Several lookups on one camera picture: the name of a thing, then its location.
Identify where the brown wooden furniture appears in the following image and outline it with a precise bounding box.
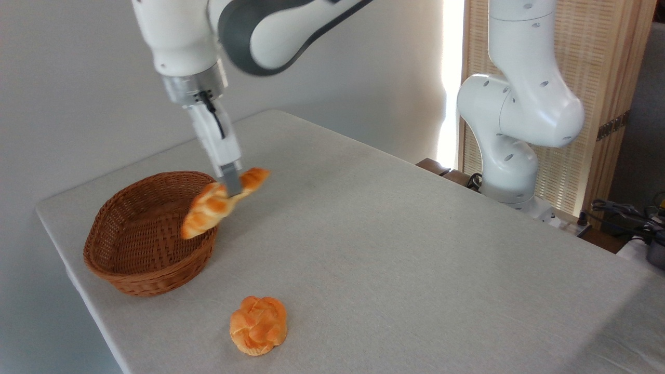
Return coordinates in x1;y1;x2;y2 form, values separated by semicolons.
416;158;485;193

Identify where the black cable bundle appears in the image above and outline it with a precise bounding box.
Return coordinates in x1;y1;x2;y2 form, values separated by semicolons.
591;198;665;245

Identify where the round knotted bread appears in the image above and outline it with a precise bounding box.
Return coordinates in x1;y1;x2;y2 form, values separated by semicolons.
230;296;288;356

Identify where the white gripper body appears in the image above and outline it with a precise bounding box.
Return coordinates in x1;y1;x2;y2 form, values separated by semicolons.
185;98;243;176

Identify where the long braided bread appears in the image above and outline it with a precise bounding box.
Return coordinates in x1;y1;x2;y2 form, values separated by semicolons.
181;167;271;240

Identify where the brown wicker basket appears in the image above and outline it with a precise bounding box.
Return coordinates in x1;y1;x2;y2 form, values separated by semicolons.
83;171;219;297

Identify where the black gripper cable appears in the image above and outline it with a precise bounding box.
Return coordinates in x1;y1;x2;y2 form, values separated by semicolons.
197;91;227;140

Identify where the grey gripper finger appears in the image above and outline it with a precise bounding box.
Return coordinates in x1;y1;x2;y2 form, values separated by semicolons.
218;161;244;198

